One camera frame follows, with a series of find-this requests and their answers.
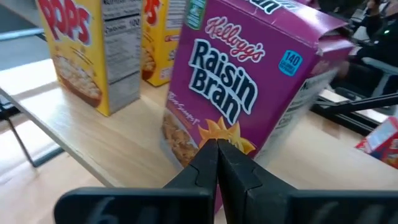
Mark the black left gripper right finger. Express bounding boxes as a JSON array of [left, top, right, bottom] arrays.
[[217, 139, 398, 224]]

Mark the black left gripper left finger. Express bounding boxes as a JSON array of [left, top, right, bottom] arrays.
[[54, 139, 219, 224]]

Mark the purple Raisin Bran cereal box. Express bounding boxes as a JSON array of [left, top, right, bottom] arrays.
[[160, 0, 355, 214]]

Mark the yellow Corn Pops cereal box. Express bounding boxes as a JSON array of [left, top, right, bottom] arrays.
[[141, 0, 187, 88], [35, 0, 144, 118]]

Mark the red Froot Loops cereal box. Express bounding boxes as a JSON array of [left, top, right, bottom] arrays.
[[355, 116, 398, 170]]

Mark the grey office chair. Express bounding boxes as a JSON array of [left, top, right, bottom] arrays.
[[360, 57, 398, 97]]

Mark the wooden shelf black metal frame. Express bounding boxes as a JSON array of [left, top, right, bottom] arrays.
[[0, 27, 398, 224]]

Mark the black rig frame strut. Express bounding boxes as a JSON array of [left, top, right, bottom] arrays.
[[310, 92, 398, 137]]

